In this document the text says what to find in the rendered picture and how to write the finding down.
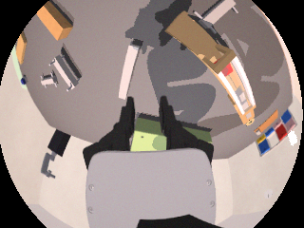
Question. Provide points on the brown wooden clipboard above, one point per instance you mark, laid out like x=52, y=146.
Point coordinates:
x=268, y=122

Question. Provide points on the orange rectangular bar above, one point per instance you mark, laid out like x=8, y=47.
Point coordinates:
x=55, y=22

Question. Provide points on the flat wooden board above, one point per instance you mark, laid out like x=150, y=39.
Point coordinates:
x=21, y=47

